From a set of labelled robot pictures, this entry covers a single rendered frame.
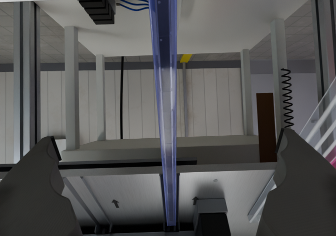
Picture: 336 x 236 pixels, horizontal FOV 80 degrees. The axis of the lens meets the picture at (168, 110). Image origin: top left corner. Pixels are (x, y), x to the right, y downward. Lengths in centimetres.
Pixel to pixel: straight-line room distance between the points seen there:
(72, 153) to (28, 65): 27
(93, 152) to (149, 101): 257
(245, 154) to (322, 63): 31
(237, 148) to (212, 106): 267
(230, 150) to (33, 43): 59
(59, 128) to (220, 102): 251
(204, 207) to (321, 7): 54
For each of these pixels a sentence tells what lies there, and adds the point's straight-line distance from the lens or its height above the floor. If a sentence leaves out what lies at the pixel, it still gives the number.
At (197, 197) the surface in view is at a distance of 30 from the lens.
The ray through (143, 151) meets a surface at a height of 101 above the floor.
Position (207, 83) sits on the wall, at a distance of 332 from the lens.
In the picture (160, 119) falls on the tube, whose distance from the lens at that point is 15.
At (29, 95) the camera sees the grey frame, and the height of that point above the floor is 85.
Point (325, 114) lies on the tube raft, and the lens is 20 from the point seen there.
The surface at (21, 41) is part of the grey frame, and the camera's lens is 62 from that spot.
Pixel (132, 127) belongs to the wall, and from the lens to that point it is 317.
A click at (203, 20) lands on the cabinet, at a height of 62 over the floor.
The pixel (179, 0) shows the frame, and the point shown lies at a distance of 49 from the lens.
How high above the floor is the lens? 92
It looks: 3 degrees down
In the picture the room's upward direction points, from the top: 178 degrees clockwise
